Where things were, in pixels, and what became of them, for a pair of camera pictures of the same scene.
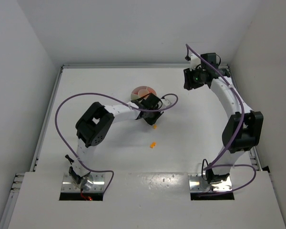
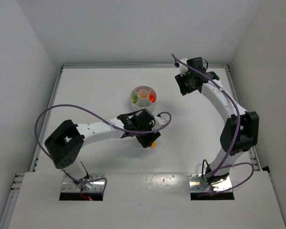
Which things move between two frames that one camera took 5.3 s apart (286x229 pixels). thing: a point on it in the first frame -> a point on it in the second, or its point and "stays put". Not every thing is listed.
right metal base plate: (197, 183) stays put
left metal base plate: (97, 183) stays put
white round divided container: (141, 91) stays put
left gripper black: (153, 117) -> (148, 139)
